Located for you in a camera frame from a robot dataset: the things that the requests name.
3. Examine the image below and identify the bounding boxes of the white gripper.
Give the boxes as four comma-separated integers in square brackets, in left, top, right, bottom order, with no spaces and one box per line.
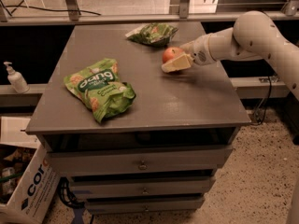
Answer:
[162,34,216,73]

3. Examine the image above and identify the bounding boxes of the red apple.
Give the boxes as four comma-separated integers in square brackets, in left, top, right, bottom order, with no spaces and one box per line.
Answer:
[163,47,183,63]

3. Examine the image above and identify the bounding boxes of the green rice chip bag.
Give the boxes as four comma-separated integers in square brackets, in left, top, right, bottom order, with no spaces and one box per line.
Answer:
[64,58,136,122]

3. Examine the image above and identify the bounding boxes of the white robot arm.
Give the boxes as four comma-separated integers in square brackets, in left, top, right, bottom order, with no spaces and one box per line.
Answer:
[182,11,299,224]

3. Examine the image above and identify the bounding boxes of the dark green snack bag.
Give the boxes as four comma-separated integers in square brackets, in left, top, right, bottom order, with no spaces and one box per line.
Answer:
[125,22,178,47]

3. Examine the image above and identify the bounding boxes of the grey drawer cabinet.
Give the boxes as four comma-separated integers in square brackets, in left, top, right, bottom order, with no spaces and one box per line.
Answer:
[26,24,249,214]

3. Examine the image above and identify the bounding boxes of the white pump bottle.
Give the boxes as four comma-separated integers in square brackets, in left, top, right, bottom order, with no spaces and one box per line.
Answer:
[4,62,29,93]

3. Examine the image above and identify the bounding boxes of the white cardboard box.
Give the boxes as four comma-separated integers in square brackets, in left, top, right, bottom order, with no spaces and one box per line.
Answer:
[0,117,59,224]

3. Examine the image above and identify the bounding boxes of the black cables under cabinet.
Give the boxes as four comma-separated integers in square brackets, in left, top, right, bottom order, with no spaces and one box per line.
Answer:
[56,177,86,210]

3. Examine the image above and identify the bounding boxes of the black cable on ledge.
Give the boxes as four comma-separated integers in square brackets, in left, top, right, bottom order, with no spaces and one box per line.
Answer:
[0,0,103,17]

